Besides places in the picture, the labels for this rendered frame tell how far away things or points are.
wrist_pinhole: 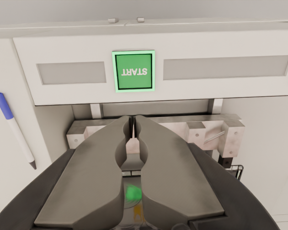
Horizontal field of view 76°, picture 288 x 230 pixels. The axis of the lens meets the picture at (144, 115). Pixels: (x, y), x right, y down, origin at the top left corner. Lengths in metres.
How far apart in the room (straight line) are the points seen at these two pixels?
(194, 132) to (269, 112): 0.23
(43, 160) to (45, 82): 0.14
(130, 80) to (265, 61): 0.19
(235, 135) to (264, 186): 0.35
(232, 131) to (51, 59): 0.34
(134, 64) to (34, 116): 0.17
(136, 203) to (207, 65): 0.39
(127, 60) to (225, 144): 0.28
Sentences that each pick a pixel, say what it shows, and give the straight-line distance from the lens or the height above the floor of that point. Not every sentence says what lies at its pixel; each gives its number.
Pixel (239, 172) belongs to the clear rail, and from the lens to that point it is 0.51.
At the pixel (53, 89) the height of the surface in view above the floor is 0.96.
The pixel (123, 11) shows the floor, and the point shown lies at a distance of 1.22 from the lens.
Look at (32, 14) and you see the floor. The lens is 1.34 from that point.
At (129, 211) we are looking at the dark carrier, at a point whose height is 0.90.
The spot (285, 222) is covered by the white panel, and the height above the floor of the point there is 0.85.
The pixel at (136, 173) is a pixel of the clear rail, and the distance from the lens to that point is 0.45.
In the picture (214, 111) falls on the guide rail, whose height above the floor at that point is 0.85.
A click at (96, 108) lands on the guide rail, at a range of 0.41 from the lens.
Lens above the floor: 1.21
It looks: 62 degrees down
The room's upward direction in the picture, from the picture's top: 174 degrees clockwise
